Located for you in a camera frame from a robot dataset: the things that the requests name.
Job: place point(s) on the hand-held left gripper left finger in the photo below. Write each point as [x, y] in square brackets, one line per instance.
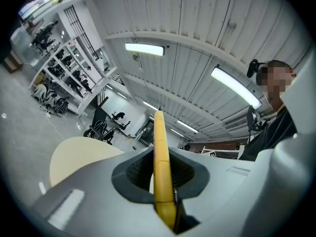
[98, 194]

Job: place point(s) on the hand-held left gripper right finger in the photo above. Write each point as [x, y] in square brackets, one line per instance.
[217, 181]

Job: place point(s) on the white desk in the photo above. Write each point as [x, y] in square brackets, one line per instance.
[222, 153]

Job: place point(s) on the round beige table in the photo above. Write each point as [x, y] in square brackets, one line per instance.
[79, 154]

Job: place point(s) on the ceiling air conditioner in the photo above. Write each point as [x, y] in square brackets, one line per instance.
[235, 124]

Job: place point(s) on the long ceiling light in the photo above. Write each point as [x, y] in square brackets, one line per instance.
[187, 126]
[144, 49]
[234, 86]

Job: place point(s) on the black office chair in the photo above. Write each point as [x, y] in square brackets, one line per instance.
[125, 125]
[118, 116]

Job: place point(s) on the person's black-shirted torso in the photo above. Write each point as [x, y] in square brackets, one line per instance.
[276, 132]

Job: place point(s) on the black and white backpack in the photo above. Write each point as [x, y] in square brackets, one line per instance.
[44, 94]
[62, 106]

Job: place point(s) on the person's head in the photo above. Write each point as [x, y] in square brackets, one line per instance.
[276, 83]

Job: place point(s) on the cardboard box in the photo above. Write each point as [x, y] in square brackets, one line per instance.
[39, 79]

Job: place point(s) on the white shelving unit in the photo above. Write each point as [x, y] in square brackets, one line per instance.
[74, 58]

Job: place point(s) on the round ceiling detector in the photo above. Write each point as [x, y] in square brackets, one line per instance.
[231, 24]

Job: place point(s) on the staircase with black railing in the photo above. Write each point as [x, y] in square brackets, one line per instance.
[79, 26]

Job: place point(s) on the black head-worn camera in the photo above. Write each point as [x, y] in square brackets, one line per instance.
[253, 68]

